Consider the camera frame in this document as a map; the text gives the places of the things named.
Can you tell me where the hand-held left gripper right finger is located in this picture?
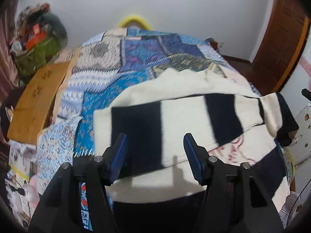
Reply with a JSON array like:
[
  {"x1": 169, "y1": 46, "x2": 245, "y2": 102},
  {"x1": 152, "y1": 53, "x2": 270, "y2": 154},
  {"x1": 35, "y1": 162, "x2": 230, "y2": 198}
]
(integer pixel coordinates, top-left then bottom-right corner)
[{"x1": 183, "y1": 133, "x2": 285, "y2": 233}]

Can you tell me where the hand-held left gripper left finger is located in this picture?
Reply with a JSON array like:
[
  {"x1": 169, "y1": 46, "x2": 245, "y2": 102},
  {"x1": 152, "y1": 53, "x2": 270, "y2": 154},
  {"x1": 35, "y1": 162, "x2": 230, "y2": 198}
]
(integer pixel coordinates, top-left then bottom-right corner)
[{"x1": 28, "y1": 133, "x2": 128, "y2": 233}]

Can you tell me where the cream black striped sweater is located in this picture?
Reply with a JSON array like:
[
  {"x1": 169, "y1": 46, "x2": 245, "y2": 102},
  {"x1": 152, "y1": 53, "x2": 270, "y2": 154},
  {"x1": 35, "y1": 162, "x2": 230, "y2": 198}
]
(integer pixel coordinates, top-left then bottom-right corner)
[{"x1": 93, "y1": 68, "x2": 299, "y2": 233}]

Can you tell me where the pile of bedside clutter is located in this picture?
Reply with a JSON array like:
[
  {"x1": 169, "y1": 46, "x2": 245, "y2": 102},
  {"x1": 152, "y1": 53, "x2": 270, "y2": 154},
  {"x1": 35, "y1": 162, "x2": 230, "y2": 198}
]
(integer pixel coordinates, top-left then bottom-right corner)
[{"x1": 0, "y1": 141, "x2": 40, "y2": 224}]

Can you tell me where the blue patchwork blanket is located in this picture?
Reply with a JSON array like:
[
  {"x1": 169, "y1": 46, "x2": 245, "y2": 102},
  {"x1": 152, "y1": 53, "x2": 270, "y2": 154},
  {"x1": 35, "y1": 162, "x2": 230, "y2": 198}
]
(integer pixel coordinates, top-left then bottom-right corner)
[{"x1": 36, "y1": 27, "x2": 295, "y2": 233}]

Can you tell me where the wooden skirting board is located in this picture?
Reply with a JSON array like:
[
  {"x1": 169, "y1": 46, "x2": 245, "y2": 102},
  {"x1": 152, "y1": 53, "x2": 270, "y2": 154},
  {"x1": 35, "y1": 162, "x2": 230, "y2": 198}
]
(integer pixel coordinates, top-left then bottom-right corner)
[{"x1": 221, "y1": 54, "x2": 253, "y2": 64}]

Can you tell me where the white spotted plastic item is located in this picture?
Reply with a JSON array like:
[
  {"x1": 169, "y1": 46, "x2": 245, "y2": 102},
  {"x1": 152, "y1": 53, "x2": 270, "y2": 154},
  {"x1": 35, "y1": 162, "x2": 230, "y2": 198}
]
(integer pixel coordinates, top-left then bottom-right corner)
[{"x1": 289, "y1": 103, "x2": 311, "y2": 156}]

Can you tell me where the green storage box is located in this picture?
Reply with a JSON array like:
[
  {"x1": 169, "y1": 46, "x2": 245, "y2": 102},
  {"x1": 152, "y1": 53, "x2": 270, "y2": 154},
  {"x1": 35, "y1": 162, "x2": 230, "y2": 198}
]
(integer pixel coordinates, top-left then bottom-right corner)
[{"x1": 13, "y1": 35, "x2": 64, "y2": 77}]

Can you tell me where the yellow foam tube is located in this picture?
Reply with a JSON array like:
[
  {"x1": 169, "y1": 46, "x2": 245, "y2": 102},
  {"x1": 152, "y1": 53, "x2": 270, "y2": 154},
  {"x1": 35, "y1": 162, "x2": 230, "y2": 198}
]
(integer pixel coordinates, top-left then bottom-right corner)
[{"x1": 118, "y1": 15, "x2": 150, "y2": 30}]

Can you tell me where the orange box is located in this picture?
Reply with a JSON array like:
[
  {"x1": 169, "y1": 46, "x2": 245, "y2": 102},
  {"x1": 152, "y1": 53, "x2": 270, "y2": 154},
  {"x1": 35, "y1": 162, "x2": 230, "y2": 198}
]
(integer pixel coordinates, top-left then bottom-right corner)
[{"x1": 24, "y1": 31, "x2": 46, "y2": 50}]

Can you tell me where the brown wooden door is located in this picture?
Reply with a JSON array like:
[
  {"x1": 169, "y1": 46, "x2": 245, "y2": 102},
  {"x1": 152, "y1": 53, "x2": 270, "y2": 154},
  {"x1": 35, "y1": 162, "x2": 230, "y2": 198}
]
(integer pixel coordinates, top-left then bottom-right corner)
[{"x1": 251, "y1": 0, "x2": 311, "y2": 95}]

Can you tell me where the pink brown curtain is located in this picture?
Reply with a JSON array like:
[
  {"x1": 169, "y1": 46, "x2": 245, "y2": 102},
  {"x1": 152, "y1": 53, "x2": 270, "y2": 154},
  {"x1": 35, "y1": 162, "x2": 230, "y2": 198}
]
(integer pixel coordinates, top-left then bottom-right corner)
[{"x1": 0, "y1": 0, "x2": 21, "y2": 97}]

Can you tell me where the pile of mixed clutter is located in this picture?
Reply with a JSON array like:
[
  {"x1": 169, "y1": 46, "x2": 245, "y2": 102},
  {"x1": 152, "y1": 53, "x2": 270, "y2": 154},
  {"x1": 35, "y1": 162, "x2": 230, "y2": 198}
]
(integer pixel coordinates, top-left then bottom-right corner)
[{"x1": 10, "y1": 2, "x2": 67, "y2": 54}]

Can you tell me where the thin black cable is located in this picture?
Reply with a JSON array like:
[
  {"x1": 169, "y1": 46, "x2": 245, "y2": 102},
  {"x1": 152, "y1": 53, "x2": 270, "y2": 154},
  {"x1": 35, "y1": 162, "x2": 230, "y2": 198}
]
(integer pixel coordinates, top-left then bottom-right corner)
[{"x1": 290, "y1": 175, "x2": 311, "y2": 224}]

